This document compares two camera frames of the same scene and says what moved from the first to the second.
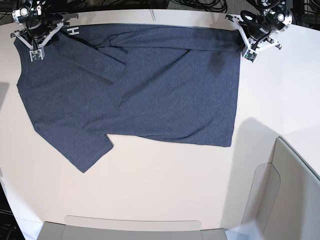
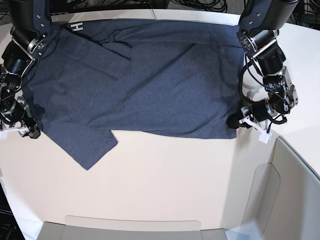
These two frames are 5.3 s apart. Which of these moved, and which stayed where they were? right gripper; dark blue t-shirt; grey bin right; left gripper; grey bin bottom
Moved: right gripper; left gripper
Stayed: grey bin right; dark blue t-shirt; grey bin bottom
